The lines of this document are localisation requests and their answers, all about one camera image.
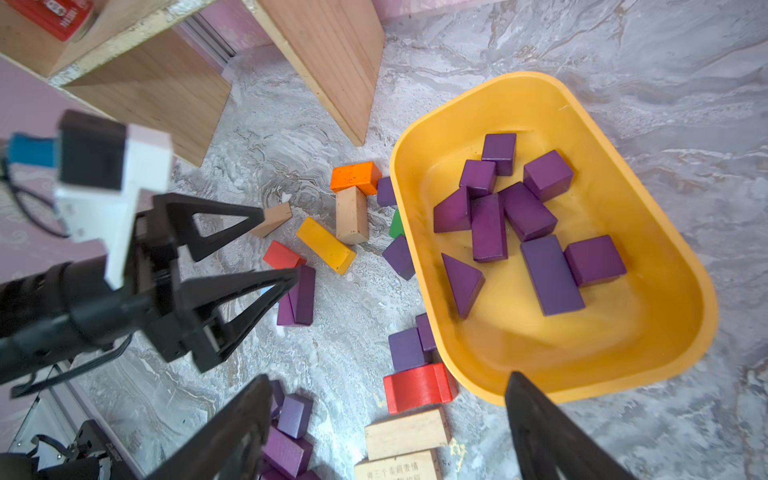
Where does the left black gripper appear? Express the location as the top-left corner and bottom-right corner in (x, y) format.
(133, 193), (299, 372)

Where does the green brick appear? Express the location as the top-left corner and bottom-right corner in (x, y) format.
(389, 210), (405, 239)

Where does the purple brick cluster bottom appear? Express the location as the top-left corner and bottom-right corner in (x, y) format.
(256, 380), (320, 479)

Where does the red flat brick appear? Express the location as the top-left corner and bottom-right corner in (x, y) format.
(263, 241), (306, 269)

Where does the natural wood plank brick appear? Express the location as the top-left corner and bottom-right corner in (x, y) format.
(354, 407), (451, 480)

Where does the purple wedge brick pair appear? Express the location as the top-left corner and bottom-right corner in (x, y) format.
(277, 265), (316, 327)

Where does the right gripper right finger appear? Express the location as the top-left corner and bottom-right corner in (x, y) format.
(505, 371), (633, 479)

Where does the wooden two-tier shelf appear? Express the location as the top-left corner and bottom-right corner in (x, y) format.
(1, 1), (385, 166)

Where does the yellow long brick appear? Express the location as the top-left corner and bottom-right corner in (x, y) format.
(297, 217), (356, 275)

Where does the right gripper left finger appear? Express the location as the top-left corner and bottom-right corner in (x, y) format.
(148, 374), (272, 479)

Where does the red brick pair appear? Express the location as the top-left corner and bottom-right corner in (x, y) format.
(383, 363), (459, 415)

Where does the purple triangular brick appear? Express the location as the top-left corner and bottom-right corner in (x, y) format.
(442, 253), (485, 319)

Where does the tan wood brick left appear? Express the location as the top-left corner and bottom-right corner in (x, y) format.
(250, 202), (292, 238)

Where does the tan wood brick upright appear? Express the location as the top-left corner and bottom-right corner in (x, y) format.
(335, 186), (369, 245)

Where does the yellow plastic storage bin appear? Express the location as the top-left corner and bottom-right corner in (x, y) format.
(390, 72), (718, 405)

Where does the purple brick middle pile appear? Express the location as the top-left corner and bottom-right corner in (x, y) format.
(382, 235), (415, 280)

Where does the red cola can on shelf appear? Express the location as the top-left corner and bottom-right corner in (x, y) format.
(6, 0), (96, 42)

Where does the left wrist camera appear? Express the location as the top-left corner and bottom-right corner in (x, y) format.
(5, 109), (175, 291)

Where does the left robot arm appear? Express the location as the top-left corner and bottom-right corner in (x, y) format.
(1, 193), (299, 398)

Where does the purple cube red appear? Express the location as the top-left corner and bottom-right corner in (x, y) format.
(388, 328), (429, 373)
(416, 313), (437, 352)

